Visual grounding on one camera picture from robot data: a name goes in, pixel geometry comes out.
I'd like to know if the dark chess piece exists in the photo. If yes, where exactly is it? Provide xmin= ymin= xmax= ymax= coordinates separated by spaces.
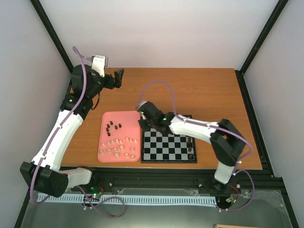
xmin=187 ymin=137 xmax=192 ymax=147

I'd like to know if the light blue slotted cable duct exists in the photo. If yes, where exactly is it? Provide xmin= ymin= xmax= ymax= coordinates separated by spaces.
xmin=46 ymin=193 xmax=216 ymax=207

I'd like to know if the black aluminium frame post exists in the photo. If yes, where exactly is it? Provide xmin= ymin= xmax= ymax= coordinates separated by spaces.
xmin=30 ymin=0 xmax=73 ymax=73
xmin=239 ymin=0 xmax=289 ymax=76

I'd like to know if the black aluminium frame post left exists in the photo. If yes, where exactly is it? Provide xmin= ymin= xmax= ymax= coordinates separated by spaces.
xmin=30 ymin=0 xmax=73 ymax=73

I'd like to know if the black white chessboard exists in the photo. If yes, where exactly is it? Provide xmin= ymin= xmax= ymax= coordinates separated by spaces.
xmin=141 ymin=128 xmax=197 ymax=163

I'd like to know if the black side frame rail right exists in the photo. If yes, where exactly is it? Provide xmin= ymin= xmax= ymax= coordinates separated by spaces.
xmin=235 ymin=70 xmax=274 ymax=176

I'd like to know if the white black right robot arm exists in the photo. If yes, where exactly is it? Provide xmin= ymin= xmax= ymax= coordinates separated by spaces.
xmin=136 ymin=101 xmax=246 ymax=192

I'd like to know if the pink plastic tray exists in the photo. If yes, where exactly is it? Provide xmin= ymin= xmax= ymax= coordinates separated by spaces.
xmin=97 ymin=111 xmax=141 ymax=163

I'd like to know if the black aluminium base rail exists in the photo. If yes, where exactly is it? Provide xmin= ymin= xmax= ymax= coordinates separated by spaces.
xmin=82 ymin=168 xmax=286 ymax=196

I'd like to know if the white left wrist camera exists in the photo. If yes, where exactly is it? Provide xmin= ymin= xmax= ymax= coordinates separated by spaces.
xmin=91 ymin=55 xmax=108 ymax=77

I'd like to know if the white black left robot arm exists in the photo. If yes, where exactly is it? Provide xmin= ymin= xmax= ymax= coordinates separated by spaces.
xmin=20 ymin=65 xmax=124 ymax=197

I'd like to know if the black aluminium frame post right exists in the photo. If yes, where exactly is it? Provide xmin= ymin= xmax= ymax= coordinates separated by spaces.
xmin=239 ymin=0 xmax=289 ymax=76

